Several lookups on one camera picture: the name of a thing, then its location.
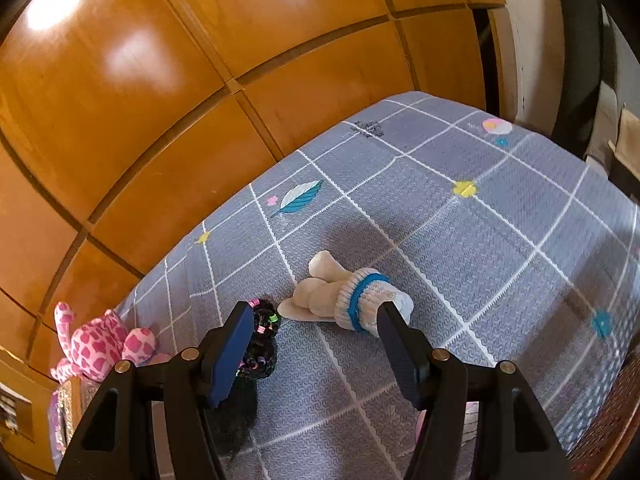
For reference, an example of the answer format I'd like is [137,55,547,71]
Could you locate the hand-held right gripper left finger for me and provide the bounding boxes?
[57,301,256,480]

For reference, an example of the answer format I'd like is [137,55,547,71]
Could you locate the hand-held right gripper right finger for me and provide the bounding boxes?
[376,301,573,480]

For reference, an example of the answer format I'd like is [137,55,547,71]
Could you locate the white sock with blue band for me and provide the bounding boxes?
[276,251,415,333]

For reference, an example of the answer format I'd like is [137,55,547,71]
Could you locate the black beaded wig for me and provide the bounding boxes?
[207,298,279,461]

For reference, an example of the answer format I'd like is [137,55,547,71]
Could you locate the grey checked bed sheet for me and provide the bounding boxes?
[112,91,640,480]

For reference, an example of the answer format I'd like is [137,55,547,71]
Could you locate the pink spotted plush toy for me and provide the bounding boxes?
[50,301,160,383]

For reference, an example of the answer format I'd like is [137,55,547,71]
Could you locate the glittery box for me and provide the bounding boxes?
[47,377,101,456]

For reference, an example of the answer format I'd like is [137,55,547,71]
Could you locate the wooden nightstand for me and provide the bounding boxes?
[0,350,58,476]

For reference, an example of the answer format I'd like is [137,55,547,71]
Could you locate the wooden panelled headboard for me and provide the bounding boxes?
[0,0,506,376]

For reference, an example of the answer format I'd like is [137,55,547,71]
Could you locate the beige box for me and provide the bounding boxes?
[607,105,640,186]

